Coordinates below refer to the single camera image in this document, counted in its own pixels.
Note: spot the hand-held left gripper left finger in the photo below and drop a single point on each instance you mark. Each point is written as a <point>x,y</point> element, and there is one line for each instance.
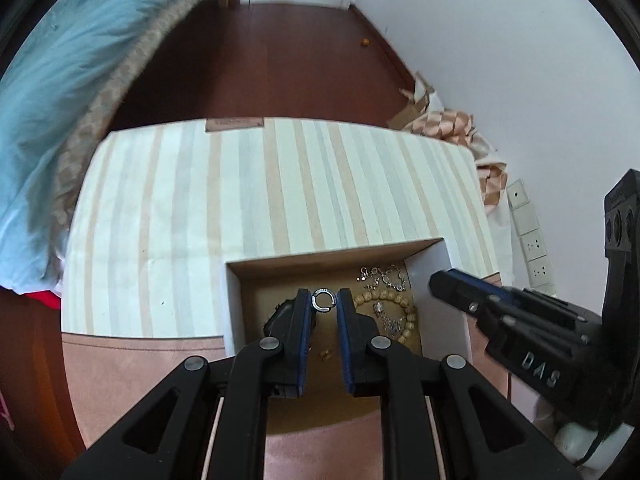
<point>301,340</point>

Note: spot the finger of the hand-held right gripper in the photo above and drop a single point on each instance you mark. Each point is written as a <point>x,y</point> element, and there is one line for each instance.
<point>460,295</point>
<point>525,305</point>

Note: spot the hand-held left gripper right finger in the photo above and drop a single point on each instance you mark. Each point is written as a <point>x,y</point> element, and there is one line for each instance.
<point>345,340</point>

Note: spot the small gold earring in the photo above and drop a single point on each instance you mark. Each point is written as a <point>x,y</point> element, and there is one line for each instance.
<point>326,355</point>

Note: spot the black watch band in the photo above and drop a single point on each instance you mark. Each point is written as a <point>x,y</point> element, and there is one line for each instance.
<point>280,317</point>

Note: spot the white cardboard box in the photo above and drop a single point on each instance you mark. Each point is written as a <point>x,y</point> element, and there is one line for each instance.
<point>435,265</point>

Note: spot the table with striped cloth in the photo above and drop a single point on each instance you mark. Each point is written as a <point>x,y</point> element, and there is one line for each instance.
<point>250,185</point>

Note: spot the brown checked cloth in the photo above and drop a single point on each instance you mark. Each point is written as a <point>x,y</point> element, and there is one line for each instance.
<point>460,127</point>

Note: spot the red bed sheet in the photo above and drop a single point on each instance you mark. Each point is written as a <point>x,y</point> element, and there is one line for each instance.
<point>45,300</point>

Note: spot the bed with checked mattress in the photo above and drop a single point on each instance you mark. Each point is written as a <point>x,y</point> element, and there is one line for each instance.
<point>105,105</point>

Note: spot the light blue duvet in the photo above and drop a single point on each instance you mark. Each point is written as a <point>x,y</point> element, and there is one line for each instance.
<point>60,85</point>

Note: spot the white wall socket strip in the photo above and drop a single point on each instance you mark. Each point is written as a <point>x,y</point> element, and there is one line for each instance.
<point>532,245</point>

